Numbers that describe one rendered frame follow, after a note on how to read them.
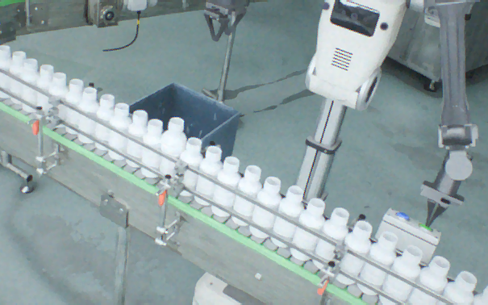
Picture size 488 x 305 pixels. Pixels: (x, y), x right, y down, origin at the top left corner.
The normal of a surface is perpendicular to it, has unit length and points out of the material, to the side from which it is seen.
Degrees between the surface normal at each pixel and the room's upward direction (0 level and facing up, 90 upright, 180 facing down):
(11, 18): 90
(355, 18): 90
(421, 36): 90
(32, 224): 0
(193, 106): 90
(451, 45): 98
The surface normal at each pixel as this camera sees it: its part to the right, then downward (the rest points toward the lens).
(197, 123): -0.52, 0.38
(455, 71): -0.26, 0.60
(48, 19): 0.64, 0.50
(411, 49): -0.75, 0.24
